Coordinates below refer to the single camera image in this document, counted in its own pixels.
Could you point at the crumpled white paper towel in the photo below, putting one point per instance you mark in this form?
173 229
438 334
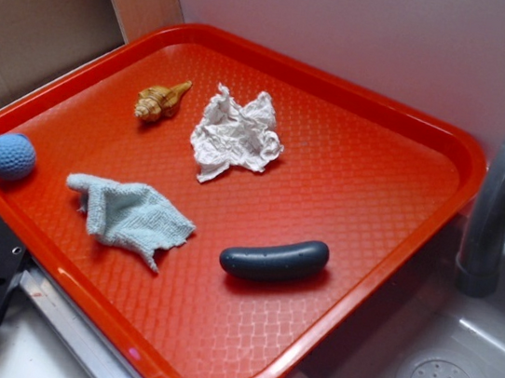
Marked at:
233 135

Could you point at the light blue cloth rag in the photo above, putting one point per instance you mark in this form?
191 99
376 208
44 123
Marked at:
131 216

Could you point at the blue golf ball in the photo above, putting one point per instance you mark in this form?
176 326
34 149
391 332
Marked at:
17 157

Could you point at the red plastic tray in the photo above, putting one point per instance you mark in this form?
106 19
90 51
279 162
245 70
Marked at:
369 177

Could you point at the dark plastic pickle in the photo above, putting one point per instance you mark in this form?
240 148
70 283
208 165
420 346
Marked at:
280 263

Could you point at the tan conch seashell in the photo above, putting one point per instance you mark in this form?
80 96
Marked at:
157 102

